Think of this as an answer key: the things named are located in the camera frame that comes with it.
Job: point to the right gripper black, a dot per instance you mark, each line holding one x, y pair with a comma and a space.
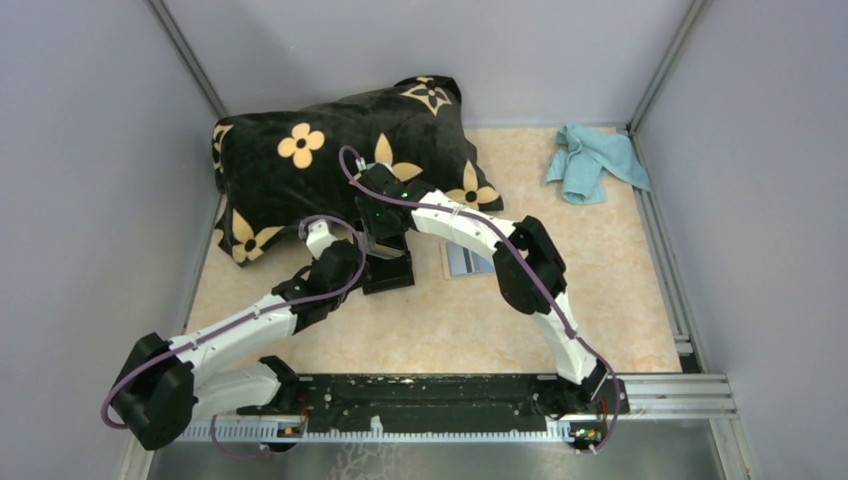
365, 210

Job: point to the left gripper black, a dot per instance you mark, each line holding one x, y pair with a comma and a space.
357, 270

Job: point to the light blue towel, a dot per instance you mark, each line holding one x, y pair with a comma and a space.
585, 156

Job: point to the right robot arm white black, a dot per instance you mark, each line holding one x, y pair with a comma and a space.
529, 269

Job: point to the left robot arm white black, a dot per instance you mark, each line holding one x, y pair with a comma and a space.
167, 384

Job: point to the black card holder box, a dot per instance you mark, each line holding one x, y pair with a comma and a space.
385, 275

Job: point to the black pillow with cream flowers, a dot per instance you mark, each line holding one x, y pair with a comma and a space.
275, 168

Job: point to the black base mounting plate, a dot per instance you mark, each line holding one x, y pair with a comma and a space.
434, 404

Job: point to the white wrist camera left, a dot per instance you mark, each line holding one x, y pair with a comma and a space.
318, 237

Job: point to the aluminium frame rail front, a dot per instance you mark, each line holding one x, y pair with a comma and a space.
652, 397

